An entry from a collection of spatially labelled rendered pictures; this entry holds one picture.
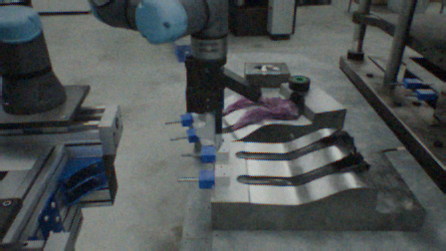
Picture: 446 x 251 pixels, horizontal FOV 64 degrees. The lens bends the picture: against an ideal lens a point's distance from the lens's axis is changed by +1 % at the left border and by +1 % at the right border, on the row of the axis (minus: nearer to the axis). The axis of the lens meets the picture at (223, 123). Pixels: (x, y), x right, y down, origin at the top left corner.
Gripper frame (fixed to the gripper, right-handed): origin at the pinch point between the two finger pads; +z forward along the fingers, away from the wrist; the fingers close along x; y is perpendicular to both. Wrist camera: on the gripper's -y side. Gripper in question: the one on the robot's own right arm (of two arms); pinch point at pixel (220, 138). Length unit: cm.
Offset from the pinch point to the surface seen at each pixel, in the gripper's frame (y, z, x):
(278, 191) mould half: -13.9, 12.5, 4.0
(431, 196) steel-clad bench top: -57, 21, -4
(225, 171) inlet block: -1.2, 9.2, 0.5
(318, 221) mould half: -23.1, 17.9, 8.2
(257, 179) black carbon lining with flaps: -9.3, 12.7, -0.9
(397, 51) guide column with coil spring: -76, 4, -79
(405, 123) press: -70, 23, -48
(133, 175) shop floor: 59, 101, -117
